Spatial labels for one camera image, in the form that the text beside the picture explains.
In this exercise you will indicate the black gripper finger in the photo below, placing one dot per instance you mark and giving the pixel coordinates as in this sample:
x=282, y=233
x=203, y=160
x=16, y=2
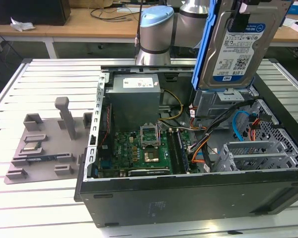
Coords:
x=239, y=22

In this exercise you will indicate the hard disk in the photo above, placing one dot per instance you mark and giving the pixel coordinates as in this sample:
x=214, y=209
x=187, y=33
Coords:
x=238, y=54

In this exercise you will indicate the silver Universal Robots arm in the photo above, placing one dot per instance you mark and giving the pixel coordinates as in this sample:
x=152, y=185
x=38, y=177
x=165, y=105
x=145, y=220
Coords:
x=154, y=34

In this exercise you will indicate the white open box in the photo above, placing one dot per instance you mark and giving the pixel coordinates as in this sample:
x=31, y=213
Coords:
x=296, y=28

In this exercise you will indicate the metal drive cage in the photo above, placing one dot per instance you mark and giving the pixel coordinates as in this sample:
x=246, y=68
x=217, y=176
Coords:
x=208, y=104

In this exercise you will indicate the white flat device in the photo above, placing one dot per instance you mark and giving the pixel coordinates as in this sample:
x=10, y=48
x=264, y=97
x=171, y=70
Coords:
x=129, y=10

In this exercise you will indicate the grey power supply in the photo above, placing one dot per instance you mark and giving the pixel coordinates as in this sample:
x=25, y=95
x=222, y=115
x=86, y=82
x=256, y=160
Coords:
x=131, y=106

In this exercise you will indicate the thin locking lever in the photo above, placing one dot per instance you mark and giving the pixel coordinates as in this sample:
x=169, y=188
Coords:
x=160, y=135

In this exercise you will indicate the blue RAM slot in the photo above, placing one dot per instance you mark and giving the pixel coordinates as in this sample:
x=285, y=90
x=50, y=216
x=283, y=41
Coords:
x=184, y=153

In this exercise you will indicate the black RAM slot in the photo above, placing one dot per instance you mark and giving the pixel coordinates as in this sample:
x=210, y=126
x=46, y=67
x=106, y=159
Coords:
x=178, y=151
x=172, y=151

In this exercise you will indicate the CPU socket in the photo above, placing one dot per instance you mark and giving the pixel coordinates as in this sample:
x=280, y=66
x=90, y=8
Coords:
x=151, y=157

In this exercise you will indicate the wooden desk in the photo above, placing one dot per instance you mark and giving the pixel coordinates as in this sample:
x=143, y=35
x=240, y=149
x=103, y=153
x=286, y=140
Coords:
x=64, y=24

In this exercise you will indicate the green motherboard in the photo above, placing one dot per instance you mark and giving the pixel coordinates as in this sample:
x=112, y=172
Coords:
x=124, y=153

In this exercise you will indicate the black graphics card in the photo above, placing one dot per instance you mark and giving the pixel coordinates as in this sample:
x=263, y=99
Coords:
x=149, y=172

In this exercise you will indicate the black PC case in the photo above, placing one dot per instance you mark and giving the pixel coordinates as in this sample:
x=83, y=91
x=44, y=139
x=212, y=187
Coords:
x=188, y=203

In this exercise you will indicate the large black box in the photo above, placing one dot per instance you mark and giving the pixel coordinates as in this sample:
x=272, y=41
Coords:
x=27, y=12

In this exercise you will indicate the crumpled white paper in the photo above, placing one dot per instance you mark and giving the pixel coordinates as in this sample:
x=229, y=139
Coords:
x=21, y=26

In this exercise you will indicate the grey parts rack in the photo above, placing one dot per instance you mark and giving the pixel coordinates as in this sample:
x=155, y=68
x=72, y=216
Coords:
x=52, y=148

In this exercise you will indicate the silver CPU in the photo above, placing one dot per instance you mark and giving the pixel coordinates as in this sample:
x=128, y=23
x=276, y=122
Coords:
x=31, y=146

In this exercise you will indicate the dark blue RAM stick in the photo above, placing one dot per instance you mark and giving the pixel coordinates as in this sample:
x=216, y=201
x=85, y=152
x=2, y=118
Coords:
x=37, y=159

